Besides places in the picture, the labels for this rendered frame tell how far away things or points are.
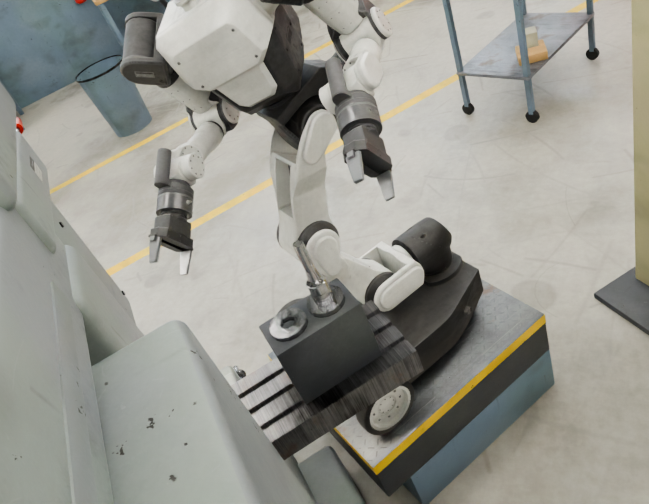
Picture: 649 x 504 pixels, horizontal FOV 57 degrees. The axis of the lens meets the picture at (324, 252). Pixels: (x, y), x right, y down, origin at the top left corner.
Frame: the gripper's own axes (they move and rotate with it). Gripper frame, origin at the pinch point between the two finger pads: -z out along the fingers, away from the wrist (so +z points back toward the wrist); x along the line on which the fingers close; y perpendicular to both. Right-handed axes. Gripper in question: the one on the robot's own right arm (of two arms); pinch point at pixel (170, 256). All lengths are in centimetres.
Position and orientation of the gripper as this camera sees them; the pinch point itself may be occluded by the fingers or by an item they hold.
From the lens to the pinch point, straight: 148.2
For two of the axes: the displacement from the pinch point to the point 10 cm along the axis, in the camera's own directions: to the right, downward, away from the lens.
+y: 8.7, -1.6, -4.6
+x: -4.8, -2.9, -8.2
